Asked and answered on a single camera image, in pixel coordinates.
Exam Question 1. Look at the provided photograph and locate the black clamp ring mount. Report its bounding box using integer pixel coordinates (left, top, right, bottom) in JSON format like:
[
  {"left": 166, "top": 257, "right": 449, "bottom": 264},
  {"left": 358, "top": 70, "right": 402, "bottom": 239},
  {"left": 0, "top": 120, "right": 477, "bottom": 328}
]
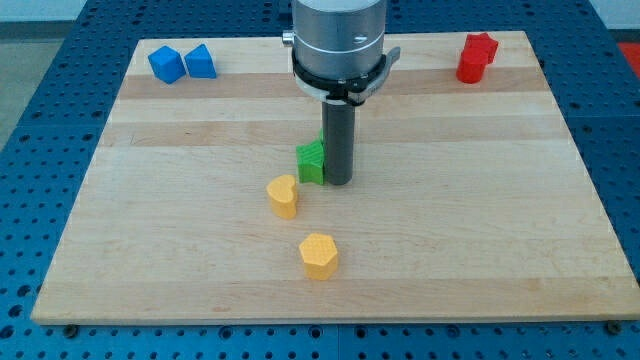
[{"left": 291, "top": 47, "right": 401, "bottom": 106}]

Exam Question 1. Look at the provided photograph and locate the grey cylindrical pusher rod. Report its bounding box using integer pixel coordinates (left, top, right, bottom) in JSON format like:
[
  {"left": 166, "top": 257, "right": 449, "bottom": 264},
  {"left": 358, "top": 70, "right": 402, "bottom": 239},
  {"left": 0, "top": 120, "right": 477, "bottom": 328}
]
[{"left": 322, "top": 103, "right": 355, "bottom": 185}]

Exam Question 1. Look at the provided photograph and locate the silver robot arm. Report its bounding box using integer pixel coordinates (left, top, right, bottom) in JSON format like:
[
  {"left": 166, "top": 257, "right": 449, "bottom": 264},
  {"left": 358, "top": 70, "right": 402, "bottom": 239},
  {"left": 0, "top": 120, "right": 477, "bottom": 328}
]
[{"left": 282, "top": 0, "right": 401, "bottom": 185}]

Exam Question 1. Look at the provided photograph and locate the yellow heart block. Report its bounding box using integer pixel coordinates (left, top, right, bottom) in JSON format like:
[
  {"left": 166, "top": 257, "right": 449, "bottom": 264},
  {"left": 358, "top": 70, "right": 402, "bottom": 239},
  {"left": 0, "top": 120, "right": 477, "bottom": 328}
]
[{"left": 266, "top": 174, "right": 298, "bottom": 219}]

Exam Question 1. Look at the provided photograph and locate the green star block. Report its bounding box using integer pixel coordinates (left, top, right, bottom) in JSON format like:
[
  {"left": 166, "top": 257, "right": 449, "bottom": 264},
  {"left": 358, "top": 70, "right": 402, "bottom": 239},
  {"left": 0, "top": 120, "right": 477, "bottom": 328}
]
[{"left": 296, "top": 129, "right": 325, "bottom": 185}]

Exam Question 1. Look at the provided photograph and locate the red cylinder block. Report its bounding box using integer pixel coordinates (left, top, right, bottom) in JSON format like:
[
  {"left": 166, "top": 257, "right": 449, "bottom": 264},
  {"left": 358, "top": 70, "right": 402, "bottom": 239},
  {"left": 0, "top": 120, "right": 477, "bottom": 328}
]
[{"left": 456, "top": 48, "right": 489, "bottom": 84}]

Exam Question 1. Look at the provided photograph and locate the yellow hexagon block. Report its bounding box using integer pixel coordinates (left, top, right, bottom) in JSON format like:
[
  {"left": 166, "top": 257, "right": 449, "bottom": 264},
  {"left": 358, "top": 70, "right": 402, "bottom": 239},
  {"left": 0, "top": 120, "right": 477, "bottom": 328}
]
[{"left": 299, "top": 233, "right": 339, "bottom": 281}]

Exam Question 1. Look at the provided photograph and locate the red star block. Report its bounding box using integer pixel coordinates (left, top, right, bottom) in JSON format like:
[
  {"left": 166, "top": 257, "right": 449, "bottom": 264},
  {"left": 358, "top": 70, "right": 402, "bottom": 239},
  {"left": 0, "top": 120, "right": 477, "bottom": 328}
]
[{"left": 464, "top": 32, "right": 499, "bottom": 64}]

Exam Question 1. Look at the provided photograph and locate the blue triangular block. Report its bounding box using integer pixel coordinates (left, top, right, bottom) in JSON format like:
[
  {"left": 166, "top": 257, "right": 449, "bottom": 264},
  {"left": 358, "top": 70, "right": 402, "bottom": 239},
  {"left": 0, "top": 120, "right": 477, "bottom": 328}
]
[{"left": 185, "top": 44, "right": 217, "bottom": 79}]

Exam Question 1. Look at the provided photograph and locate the wooden board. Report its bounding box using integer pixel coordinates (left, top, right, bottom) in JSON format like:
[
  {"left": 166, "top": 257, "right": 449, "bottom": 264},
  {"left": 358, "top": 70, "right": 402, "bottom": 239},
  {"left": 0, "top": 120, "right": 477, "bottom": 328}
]
[{"left": 31, "top": 31, "right": 639, "bottom": 325}]

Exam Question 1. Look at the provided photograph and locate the blue cube block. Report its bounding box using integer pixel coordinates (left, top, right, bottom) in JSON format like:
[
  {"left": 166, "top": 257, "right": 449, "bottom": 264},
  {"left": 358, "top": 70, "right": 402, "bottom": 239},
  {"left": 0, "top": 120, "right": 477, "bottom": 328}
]
[{"left": 147, "top": 46, "right": 186, "bottom": 84}]

